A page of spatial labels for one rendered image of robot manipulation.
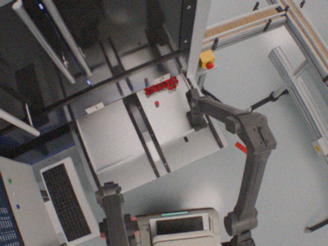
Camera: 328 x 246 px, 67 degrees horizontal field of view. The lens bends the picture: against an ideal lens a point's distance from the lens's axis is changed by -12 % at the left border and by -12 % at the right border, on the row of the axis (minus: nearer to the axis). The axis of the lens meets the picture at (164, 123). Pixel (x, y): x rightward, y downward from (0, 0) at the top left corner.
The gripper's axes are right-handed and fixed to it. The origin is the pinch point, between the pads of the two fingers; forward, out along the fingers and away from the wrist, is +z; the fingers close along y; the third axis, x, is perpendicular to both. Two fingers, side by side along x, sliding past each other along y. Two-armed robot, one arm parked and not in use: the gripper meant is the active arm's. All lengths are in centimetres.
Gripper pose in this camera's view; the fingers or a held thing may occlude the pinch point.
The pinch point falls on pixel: (195, 126)
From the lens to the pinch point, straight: 137.7
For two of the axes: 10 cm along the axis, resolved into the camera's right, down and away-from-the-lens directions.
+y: -4.0, -8.4, 3.8
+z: 0.7, 3.8, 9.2
